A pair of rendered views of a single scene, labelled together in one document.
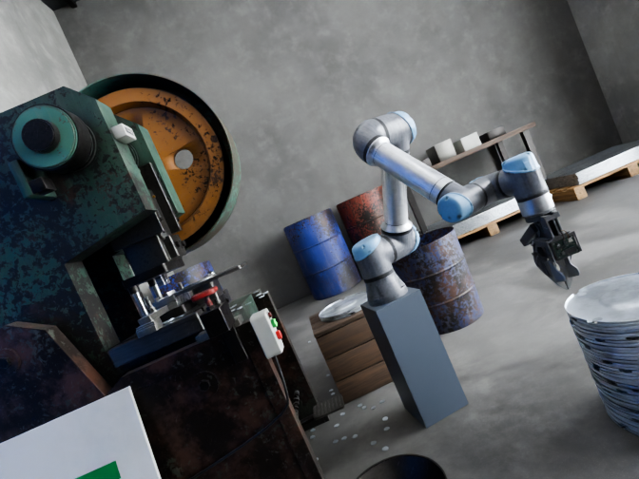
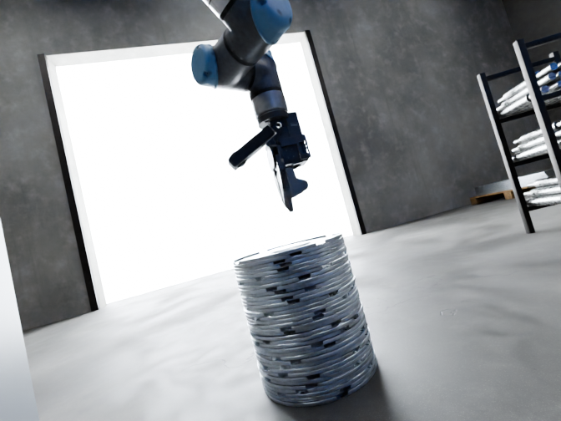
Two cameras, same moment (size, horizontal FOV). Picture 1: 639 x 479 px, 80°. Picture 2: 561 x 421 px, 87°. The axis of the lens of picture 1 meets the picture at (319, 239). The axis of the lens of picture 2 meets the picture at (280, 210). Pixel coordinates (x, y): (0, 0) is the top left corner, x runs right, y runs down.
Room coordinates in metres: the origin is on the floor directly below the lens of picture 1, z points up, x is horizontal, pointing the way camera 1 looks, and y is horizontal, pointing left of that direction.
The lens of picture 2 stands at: (1.13, 0.08, 0.36)
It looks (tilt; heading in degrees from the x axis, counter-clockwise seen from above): 4 degrees up; 257
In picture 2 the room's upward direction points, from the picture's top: 15 degrees counter-clockwise
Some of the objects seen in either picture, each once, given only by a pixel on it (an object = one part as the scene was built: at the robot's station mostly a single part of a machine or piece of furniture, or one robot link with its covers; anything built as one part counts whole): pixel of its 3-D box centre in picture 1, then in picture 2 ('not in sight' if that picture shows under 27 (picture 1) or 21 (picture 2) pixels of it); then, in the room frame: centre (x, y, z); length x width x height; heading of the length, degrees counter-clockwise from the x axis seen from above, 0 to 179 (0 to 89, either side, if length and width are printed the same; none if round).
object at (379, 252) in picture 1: (372, 255); not in sight; (1.40, -0.15, 0.62); 0.13 x 0.12 x 0.14; 118
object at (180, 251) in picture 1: (147, 226); not in sight; (1.40, 0.55, 1.04); 0.17 x 0.15 x 0.30; 91
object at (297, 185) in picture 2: (558, 276); (295, 188); (0.95, -0.52, 0.44); 0.06 x 0.03 x 0.09; 177
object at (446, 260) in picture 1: (434, 280); not in sight; (2.13, -0.50, 0.24); 0.42 x 0.42 x 0.48
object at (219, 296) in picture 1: (219, 292); not in sight; (1.40, 0.42, 0.72); 0.25 x 0.14 x 0.14; 91
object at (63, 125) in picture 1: (103, 156); not in sight; (1.40, 0.59, 1.33); 0.67 x 0.18 x 0.18; 1
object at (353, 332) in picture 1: (360, 339); not in sight; (1.90, 0.01, 0.18); 0.40 x 0.38 x 0.35; 94
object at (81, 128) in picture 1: (55, 149); not in sight; (1.15, 0.61, 1.31); 0.22 x 0.12 x 0.22; 91
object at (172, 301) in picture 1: (171, 300); not in sight; (1.40, 0.59, 0.76); 0.15 x 0.09 x 0.05; 1
